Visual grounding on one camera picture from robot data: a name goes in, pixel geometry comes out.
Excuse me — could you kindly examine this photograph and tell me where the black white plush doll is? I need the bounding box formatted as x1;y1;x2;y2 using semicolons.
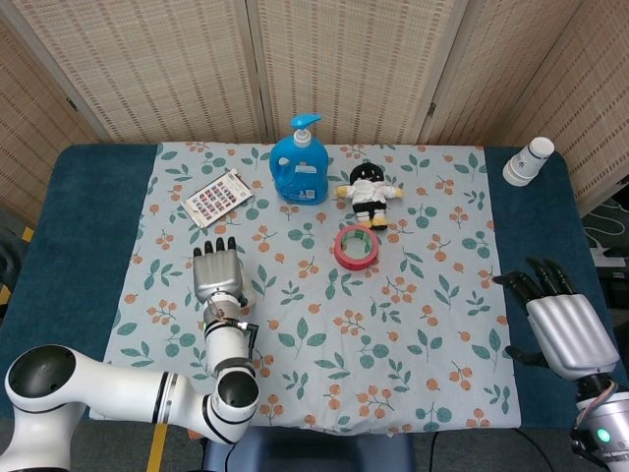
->
333;161;405;231

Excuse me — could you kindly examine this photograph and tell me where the dark blue chair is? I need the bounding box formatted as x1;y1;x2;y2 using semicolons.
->
201;426;415;472

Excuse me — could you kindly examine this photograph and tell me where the blue detergent pump bottle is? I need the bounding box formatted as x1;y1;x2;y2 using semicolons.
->
268;113;330;204

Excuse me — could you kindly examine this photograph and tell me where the colour swatch card packet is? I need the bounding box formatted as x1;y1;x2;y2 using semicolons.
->
180;167;256;228

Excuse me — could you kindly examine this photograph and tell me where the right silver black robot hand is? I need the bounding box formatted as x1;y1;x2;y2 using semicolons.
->
492;256;621;382

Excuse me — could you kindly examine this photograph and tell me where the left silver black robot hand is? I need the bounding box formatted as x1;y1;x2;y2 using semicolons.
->
191;236;247;305

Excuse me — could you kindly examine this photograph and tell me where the floral tablecloth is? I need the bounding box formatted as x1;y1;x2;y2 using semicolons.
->
87;142;522;437

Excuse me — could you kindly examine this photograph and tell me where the white paper cup stack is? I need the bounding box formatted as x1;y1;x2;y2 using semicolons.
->
501;136;555;187

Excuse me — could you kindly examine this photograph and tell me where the teal blue table cover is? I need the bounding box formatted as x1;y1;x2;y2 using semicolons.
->
0;143;629;435

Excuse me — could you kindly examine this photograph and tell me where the red tape roll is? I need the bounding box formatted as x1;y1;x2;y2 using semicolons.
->
333;225;382;272

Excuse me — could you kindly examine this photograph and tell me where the woven folding screen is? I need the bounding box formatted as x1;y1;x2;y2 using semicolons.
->
0;0;629;232

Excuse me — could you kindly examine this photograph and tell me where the white power strip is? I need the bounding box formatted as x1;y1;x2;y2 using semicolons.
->
592;245;629;269

